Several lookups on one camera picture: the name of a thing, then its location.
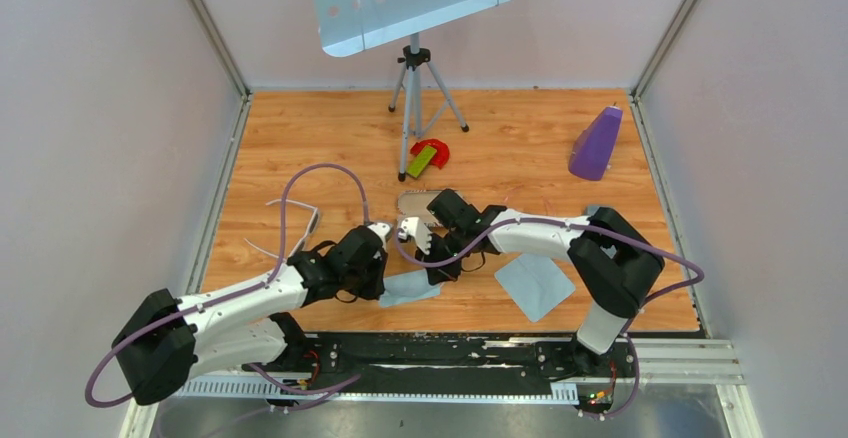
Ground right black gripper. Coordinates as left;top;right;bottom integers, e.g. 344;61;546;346
416;229;470;286

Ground blue cleaning cloth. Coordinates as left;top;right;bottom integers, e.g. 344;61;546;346
494;254;576;323
378;270;441;308

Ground striped printed glasses pouch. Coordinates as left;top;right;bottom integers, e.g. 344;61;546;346
397;189;443;228

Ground white sunglasses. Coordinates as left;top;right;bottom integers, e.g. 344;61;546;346
264;198;322;256

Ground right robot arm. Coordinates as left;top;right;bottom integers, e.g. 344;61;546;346
399;189;665;376

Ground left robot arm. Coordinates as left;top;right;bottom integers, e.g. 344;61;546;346
112;222;392;405

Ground red curved plastic piece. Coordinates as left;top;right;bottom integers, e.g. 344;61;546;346
410;138;450;169

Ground green rectangular block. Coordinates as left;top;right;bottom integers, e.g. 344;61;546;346
406;145;438;179

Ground grey tripod stand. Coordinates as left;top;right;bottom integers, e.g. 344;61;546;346
388;32;470;182

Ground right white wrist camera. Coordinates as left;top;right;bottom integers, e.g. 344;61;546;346
397;217;433;255

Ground white slotted cable duct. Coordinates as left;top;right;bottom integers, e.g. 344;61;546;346
175;375;579;406

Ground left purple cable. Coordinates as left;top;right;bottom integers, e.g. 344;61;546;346
84;163;372;410

